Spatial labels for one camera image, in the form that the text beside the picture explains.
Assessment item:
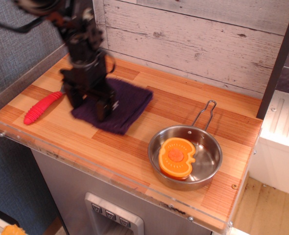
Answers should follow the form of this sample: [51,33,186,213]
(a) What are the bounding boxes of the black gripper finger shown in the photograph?
[63,83,85,108]
[96,97,119,121]

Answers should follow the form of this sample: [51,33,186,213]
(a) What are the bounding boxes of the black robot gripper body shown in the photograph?
[60,52,116,99]

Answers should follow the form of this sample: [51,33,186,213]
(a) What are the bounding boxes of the dark purple cloth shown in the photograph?
[71,78,153,135]

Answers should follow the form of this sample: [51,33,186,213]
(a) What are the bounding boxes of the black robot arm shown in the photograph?
[14,0,117,121]

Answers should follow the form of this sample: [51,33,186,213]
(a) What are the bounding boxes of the clear acrylic table guard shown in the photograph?
[0,112,262,234]

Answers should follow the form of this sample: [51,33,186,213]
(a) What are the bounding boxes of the grey toy fridge cabinet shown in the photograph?
[32,150,211,235]

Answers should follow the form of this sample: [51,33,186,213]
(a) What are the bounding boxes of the orange toy pumpkin slice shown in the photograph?
[159,137,196,181]

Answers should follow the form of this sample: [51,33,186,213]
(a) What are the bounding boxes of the small steel frying pan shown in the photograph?
[147,99,223,192]

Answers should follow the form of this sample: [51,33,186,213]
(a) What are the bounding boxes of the silver dispenser panel with buttons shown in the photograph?
[85,192,145,235]

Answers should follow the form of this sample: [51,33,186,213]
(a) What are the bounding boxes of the orange object bottom left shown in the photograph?
[1,225,26,235]

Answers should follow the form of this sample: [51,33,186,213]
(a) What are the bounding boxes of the white toy sink unit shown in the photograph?
[248,36,289,199]

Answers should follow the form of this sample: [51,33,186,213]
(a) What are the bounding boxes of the red handled metal spoon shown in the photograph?
[24,85,65,125]

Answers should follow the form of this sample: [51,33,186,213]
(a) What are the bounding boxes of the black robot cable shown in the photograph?
[0,13,47,34]

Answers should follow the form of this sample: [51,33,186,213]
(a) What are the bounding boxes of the dark right shelf post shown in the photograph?
[256,24,289,119]

